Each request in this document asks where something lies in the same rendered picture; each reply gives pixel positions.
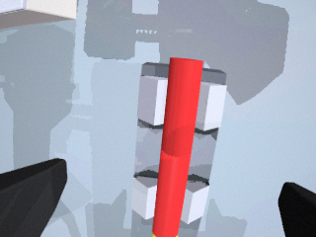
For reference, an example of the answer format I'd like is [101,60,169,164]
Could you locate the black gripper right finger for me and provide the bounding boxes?
[277,182,316,237]

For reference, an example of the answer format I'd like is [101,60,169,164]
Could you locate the red cylinder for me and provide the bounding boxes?
[151,58,204,237]

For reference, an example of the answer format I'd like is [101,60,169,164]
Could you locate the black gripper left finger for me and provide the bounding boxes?
[0,158,68,237]

